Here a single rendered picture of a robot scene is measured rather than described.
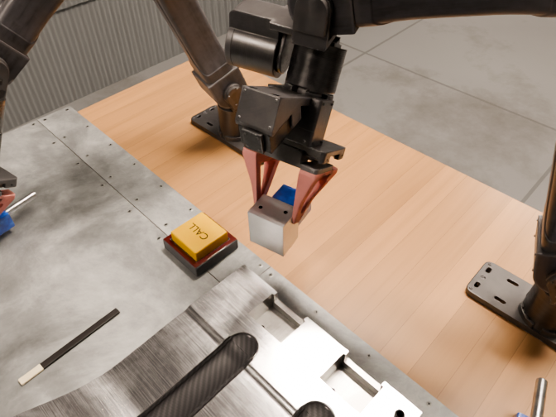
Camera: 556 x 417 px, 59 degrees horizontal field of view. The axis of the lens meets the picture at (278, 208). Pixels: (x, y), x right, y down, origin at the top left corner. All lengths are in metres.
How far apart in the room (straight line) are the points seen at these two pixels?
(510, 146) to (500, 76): 0.64
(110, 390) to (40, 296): 0.25
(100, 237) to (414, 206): 0.51
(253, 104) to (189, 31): 0.34
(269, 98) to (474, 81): 2.48
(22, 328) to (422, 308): 0.54
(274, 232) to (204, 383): 0.18
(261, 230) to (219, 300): 0.10
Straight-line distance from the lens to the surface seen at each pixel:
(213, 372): 0.55
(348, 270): 0.73
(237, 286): 0.59
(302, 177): 0.53
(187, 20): 0.79
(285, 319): 0.59
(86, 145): 1.00
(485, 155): 2.37
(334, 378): 0.56
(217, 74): 0.84
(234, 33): 0.56
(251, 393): 0.53
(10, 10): 0.71
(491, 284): 0.75
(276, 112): 0.46
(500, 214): 0.87
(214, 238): 0.71
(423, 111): 2.57
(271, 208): 0.58
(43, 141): 1.04
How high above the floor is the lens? 1.37
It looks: 45 degrees down
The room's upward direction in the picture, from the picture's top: straight up
